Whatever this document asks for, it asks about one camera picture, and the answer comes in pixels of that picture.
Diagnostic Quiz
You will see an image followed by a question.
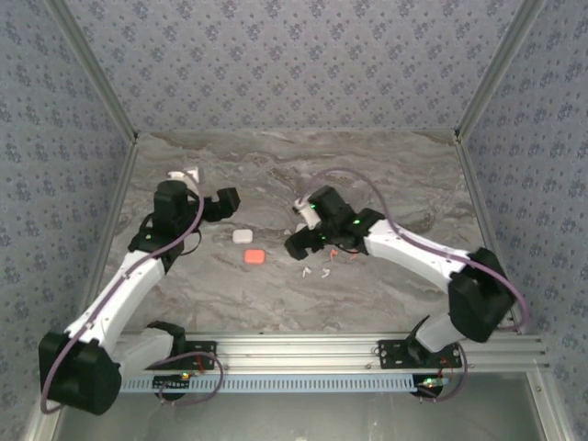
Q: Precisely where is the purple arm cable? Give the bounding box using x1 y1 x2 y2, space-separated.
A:
293 167 530 403
40 178 225 414

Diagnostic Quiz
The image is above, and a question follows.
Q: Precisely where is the light blue slotted cable duct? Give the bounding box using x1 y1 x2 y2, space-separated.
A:
117 374 422 395

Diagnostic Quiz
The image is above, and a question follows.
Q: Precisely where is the aluminium mounting rail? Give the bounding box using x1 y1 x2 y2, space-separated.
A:
114 334 550 372

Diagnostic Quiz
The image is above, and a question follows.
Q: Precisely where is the aluminium frame post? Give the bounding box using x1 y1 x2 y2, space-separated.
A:
43 0 140 144
453 0 548 144

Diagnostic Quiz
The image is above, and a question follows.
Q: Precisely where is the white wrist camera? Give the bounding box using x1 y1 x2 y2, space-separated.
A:
165 165 204 189
292 197 319 230

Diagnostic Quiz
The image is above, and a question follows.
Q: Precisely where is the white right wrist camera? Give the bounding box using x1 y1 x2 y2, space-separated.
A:
292 197 319 230

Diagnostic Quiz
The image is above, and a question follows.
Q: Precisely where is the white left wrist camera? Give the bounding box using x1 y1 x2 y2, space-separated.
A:
165 165 204 189

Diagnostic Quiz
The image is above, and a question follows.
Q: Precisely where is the grey metal panel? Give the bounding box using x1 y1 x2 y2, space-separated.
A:
50 392 552 441

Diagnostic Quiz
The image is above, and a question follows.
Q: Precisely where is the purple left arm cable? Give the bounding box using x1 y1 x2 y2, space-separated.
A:
40 178 225 414

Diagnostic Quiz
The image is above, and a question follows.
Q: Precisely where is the aluminium table edge rail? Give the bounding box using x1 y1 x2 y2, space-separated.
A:
453 132 527 334
68 135 140 339

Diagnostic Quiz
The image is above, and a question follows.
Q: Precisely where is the black board green light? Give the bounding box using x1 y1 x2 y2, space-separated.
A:
415 376 449 399
153 372 194 392

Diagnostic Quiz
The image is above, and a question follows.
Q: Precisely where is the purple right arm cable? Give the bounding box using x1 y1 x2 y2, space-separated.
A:
293 167 530 403

